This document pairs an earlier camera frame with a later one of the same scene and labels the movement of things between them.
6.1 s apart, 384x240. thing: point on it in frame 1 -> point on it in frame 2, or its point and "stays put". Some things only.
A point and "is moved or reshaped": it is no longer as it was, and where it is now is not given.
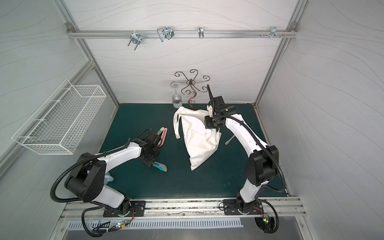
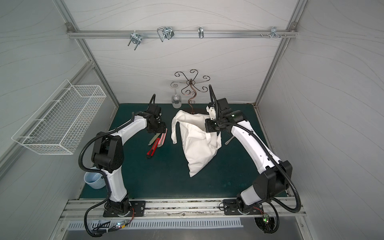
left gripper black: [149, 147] -> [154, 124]
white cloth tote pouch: [199, 141] is moved or reshaped
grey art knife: [228, 140] stays put
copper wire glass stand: [191, 89] stays put
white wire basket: [61, 124] stays put
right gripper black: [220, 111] stays put
